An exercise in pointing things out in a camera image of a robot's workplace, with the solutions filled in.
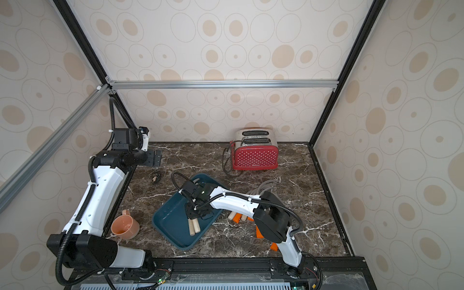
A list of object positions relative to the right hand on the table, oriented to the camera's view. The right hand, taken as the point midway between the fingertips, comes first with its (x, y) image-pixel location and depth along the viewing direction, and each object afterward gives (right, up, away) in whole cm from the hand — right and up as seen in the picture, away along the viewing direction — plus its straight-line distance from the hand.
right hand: (196, 212), depth 83 cm
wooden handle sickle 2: (+22, -3, +3) cm, 22 cm away
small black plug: (-26, +13, +17) cm, 34 cm away
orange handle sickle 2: (+25, -5, +5) cm, 26 cm away
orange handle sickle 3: (+28, -9, -4) cm, 30 cm away
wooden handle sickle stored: (+2, -4, -6) cm, 7 cm away
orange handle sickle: (+19, -3, +3) cm, 19 cm away
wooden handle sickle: (+16, -3, +4) cm, 17 cm away
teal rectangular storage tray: (-13, -5, +4) cm, 14 cm away
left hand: (-17, +28, -6) cm, 33 cm away
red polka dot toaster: (+28, +30, +10) cm, 42 cm away
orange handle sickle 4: (+35, -14, -5) cm, 38 cm away
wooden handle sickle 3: (-2, -7, -2) cm, 7 cm away
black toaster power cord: (+11, +25, +21) cm, 34 cm away
